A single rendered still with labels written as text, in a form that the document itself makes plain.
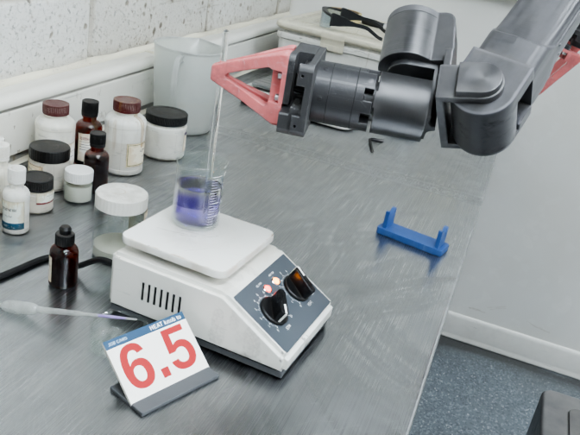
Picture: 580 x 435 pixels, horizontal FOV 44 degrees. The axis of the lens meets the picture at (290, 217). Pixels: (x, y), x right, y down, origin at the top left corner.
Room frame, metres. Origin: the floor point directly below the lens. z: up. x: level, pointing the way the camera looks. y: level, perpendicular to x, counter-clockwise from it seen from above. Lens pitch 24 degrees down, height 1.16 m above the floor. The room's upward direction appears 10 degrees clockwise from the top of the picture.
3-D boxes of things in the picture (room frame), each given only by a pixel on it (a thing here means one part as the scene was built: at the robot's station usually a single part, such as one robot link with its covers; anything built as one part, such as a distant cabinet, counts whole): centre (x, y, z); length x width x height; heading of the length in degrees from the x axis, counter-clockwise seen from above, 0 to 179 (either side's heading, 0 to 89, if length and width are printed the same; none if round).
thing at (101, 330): (0.57, 0.14, 0.76); 0.06 x 0.06 x 0.02
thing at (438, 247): (0.94, -0.18, 0.77); 0.10 x 0.03 x 0.04; 63
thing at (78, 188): (0.88, 0.28, 0.77); 0.04 x 0.04 x 0.04
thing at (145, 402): (0.54, 0.09, 0.77); 0.09 x 0.06 x 0.04; 143
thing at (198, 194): (0.69, 0.10, 0.87); 0.06 x 0.05 x 0.08; 150
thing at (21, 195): (0.76, 0.32, 0.79); 0.03 x 0.03 x 0.08
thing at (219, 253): (0.67, 0.09, 0.83); 0.12 x 0.12 x 0.01; 70
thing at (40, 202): (0.83, 0.32, 0.77); 0.04 x 0.04 x 0.04
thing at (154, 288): (0.66, 0.06, 0.79); 0.22 x 0.13 x 0.08; 70
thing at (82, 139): (1.02, 0.32, 0.80); 0.04 x 0.04 x 0.10
